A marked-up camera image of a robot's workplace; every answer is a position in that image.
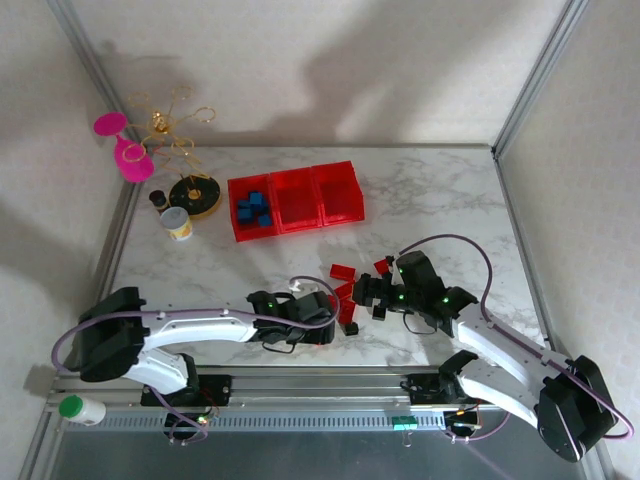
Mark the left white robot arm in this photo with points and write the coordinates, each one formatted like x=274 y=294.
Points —
x=200 y=325

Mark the green binder clip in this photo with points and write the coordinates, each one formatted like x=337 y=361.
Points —
x=405 y=422

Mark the blue blocks in tray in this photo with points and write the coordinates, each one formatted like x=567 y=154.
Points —
x=250 y=232

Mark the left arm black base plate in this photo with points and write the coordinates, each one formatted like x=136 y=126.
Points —
x=220 y=390

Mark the aluminium frame post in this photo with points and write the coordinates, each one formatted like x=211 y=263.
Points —
x=550 y=50
x=87 y=50

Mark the grey lidded yellow can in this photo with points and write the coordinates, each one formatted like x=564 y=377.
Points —
x=176 y=225

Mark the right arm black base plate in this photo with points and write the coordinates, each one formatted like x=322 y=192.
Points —
x=420 y=387

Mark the red plastic bin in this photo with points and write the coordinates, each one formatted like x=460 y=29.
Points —
x=337 y=192
x=295 y=200

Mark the pink wine glass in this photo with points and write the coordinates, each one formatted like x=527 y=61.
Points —
x=132 y=167

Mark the thin aluminium table rail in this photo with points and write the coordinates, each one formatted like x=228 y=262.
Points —
x=320 y=146

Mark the wide aluminium mounting rail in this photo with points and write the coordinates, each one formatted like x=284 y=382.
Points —
x=320 y=387

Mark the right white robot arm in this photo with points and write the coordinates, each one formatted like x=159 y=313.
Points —
x=505 y=345

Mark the white bottle green cap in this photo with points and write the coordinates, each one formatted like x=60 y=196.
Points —
x=85 y=411

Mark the aluminium side rail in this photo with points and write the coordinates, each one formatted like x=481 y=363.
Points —
x=518 y=225
x=111 y=250

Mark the small dark jar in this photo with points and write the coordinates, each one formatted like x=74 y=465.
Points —
x=158 y=198

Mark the black lego brick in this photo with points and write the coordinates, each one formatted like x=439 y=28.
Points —
x=378 y=313
x=351 y=328

